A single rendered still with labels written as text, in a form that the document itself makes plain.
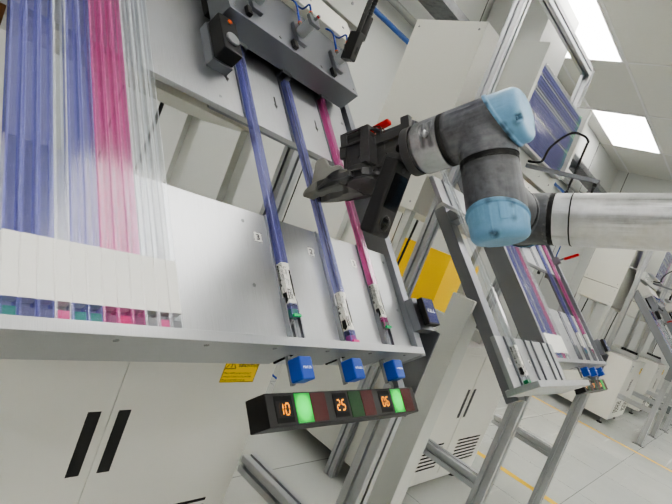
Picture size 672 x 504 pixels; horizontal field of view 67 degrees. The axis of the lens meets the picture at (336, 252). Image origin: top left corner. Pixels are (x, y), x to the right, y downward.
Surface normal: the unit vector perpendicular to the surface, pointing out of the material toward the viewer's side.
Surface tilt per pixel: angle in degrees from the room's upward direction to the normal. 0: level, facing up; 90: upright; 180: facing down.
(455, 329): 90
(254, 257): 45
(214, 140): 90
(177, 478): 90
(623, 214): 86
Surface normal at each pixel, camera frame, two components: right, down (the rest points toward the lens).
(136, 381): 0.69, 0.32
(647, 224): -0.54, 0.22
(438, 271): -0.62, -0.18
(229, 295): 0.75, -0.42
